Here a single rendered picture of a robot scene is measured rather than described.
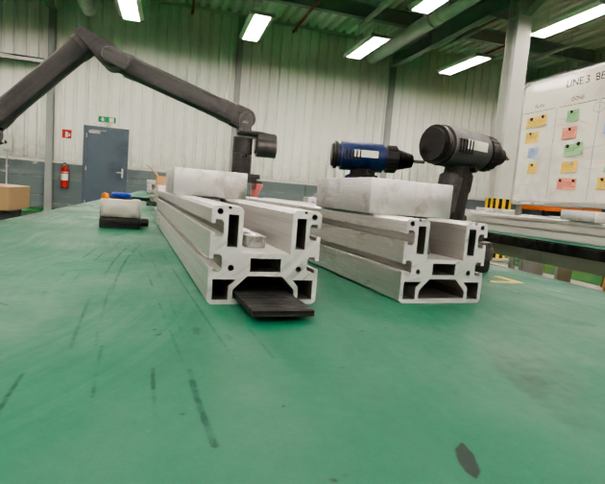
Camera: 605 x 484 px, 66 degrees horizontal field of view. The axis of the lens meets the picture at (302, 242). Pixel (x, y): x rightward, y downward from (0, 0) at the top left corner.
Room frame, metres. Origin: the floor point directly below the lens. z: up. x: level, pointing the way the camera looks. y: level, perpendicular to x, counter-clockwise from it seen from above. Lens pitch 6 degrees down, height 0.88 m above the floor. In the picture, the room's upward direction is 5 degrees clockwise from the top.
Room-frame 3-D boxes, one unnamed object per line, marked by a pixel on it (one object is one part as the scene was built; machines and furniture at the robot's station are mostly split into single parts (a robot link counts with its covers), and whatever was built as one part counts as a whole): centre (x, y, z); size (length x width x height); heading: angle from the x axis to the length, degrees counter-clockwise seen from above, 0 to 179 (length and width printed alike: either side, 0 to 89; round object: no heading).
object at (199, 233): (0.78, 0.17, 0.82); 0.80 x 0.10 x 0.09; 21
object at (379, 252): (0.85, -0.01, 0.82); 0.80 x 0.10 x 0.09; 21
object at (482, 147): (0.75, -0.26, 0.89); 0.20 x 0.08 x 0.22; 126
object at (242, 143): (1.39, 0.19, 1.01); 0.07 x 0.06 x 0.07; 105
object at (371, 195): (0.62, -0.09, 0.87); 0.16 x 0.11 x 0.07; 21
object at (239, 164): (1.39, 0.20, 0.95); 0.10 x 0.07 x 0.07; 111
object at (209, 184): (0.78, 0.17, 0.87); 0.16 x 0.11 x 0.07; 21
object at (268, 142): (1.40, 0.16, 1.04); 0.12 x 0.09 x 0.12; 105
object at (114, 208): (1.00, 0.38, 0.81); 0.10 x 0.08 x 0.06; 111
